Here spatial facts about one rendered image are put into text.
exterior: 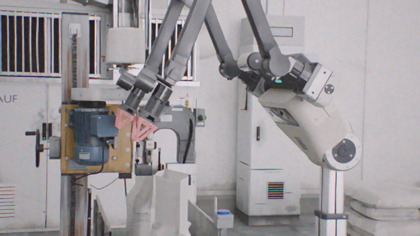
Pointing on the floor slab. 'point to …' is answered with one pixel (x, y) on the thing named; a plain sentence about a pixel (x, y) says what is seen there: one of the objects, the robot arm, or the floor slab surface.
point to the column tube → (82, 49)
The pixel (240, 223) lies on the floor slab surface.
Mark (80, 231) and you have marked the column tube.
